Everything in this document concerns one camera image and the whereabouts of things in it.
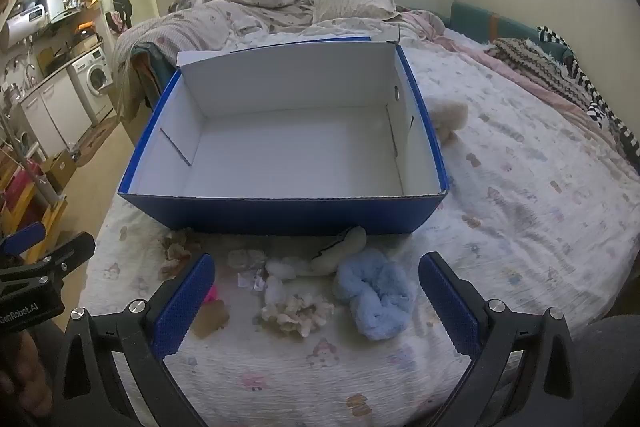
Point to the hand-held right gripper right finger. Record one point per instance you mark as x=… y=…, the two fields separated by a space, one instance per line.
x=450 y=307

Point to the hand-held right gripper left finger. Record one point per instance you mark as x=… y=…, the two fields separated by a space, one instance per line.
x=182 y=309

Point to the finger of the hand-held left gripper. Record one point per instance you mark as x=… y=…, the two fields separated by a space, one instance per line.
x=70 y=252
x=22 y=241

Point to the tan paper card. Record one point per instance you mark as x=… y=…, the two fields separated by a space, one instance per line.
x=212 y=319

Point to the pink fluffy pompom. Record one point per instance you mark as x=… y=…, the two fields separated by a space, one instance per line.
x=211 y=294

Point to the brown scrunchie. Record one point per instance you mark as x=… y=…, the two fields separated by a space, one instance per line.
x=176 y=249

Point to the light blue fluffy scrunchie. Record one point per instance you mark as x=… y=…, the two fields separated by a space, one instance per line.
x=375 y=294

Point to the grey scrunchie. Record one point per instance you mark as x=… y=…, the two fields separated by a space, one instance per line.
x=246 y=259

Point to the beige floral scrunchie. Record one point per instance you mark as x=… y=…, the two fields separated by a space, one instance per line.
x=295 y=314

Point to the cream plush with black stripe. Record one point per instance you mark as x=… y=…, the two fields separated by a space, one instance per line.
x=335 y=254

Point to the blue cardboard box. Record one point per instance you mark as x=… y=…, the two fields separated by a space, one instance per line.
x=300 y=142

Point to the person's left hand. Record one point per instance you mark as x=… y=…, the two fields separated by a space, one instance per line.
x=20 y=377

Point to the yellow wooden rack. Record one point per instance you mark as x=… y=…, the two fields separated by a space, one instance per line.
x=40 y=217

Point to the small clear packet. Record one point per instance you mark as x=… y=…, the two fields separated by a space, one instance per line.
x=250 y=281

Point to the cardboard box on floor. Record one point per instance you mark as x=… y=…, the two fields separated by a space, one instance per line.
x=60 y=167

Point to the bed with printed white sheet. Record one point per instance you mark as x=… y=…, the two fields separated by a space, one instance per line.
x=500 y=207

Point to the white kitchen cabinets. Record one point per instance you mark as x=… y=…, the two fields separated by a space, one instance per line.
x=55 y=112

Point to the person's grey trouser leg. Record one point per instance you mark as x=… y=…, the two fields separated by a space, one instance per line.
x=610 y=372

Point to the white washing machine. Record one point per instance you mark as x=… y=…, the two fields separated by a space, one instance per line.
x=95 y=79

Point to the beige plush toy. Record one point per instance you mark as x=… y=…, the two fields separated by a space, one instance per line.
x=450 y=117

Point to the white water heater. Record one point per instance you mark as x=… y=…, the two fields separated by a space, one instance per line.
x=25 y=27

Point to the dark hanging clothes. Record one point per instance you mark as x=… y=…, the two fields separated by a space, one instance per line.
x=122 y=9

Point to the zigzag knit blanket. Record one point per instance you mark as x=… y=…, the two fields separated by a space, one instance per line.
x=540 y=64

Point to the striped floral duvet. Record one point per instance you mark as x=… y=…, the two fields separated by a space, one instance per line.
x=200 y=24

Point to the black and white striped cloth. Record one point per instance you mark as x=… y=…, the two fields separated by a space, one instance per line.
x=582 y=74

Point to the pink blanket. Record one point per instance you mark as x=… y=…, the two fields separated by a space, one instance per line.
x=450 y=32

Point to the teal headboard cushion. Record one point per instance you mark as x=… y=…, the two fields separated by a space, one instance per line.
x=475 y=19

